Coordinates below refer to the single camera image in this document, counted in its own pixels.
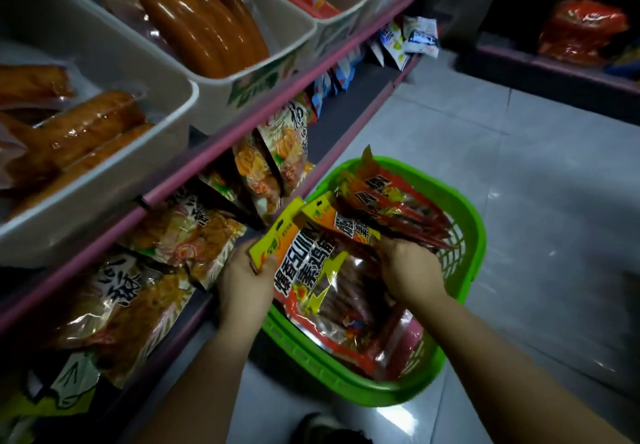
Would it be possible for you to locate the person's left hand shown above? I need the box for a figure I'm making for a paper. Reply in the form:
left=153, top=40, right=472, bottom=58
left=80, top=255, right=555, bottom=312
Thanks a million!
left=217, top=238, right=279, bottom=333

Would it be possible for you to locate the yellow blue snack bag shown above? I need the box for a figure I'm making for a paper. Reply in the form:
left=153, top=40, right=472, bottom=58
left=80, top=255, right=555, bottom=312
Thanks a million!
left=604, top=41, right=640, bottom=81

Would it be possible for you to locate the clear brown sausage packet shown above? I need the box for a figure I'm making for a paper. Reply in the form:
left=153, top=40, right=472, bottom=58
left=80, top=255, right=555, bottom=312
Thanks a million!
left=0, top=90, right=148, bottom=187
left=0, top=64, right=77, bottom=112
left=7, top=123, right=155, bottom=221

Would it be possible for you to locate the large white plastic bin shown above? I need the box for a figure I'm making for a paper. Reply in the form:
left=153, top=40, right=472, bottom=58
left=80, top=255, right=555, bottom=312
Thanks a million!
left=0, top=0, right=200, bottom=268

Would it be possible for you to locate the yellow red clear snack packet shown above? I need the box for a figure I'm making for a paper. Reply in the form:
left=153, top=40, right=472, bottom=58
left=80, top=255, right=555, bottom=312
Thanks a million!
left=249, top=197, right=426, bottom=380

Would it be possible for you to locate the red crinkled snack bag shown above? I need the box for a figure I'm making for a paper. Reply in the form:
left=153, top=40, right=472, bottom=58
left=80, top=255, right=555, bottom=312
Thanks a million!
left=538, top=0, right=630, bottom=68

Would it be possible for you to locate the row of blue packets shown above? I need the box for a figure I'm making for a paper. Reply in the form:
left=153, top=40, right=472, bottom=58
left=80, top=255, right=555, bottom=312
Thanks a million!
left=309, top=48, right=367, bottom=117

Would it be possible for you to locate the clear packet of brown sausages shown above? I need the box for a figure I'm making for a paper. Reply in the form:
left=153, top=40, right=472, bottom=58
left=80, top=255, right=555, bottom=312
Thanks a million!
left=75, top=0, right=272, bottom=81

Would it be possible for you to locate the person's right forearm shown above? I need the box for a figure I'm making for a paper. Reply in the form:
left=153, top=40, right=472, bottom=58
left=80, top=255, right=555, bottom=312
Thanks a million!
left=406, top=291, right=635, bottom=444

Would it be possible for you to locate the white green small packet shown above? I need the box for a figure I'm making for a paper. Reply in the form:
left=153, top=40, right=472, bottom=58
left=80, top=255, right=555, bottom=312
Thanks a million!
left=369, top=21, right=411, bottom=72

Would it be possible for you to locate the yellow white packet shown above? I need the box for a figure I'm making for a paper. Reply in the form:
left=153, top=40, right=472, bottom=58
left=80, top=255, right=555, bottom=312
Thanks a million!
left=0, top=351, right=102, bottom=444

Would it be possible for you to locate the green plastic shopping basket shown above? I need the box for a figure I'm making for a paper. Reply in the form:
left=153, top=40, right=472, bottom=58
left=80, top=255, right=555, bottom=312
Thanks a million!
left=261, top=156, right=487, bottom=408

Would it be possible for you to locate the white bin with green label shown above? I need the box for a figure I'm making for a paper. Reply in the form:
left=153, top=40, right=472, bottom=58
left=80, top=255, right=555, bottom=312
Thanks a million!
left=70, top=0, right=319, bottom=136

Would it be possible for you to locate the person's right hand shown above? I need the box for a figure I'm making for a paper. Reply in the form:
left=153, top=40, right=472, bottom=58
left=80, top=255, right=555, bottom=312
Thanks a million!
left=375, top=237, right=449, bottom=310

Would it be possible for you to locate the orange noodle print packet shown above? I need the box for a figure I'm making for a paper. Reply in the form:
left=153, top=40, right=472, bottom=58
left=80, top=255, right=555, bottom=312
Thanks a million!
left=233, top=135, right=282, bottom=221
left=256, top=100, right=316, bottom=198
left=199, top=168, right=251, bottom=215

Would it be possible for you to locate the brown shredded snack packet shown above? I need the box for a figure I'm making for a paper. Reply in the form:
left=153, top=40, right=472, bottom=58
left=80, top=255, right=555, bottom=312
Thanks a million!
left=120, top=193, right=247, bottom=291
left=47, top=253, right=197, bottom=390

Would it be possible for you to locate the pink-edged store shelf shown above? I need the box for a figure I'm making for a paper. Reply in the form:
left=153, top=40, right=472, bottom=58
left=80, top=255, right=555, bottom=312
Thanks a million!
left=0, top=0, right=468, bottom=444

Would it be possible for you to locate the yellow orange snack packet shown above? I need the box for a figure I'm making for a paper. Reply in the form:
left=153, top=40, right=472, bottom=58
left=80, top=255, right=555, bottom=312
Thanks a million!
left=294, top=191, right=383, bottom=249

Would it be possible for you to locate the person's dark shoe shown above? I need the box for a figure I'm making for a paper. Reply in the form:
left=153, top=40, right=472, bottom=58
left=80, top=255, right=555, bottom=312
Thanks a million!
left=291, top=412, right=374, bottom=444

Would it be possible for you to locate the person's left forearm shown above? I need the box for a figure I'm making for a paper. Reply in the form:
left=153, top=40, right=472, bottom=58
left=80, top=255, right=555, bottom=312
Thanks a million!
left=131, top=323, right=267, bottom=444

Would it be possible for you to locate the white blue small packet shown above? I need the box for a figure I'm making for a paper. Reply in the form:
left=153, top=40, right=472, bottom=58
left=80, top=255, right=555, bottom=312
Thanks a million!
left=402, top=15, right=441, bottom=59

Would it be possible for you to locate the dark store shelf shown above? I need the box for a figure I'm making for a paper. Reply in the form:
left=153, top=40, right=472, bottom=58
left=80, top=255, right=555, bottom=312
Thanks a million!
left=459, top=31, right=640, bottom=127

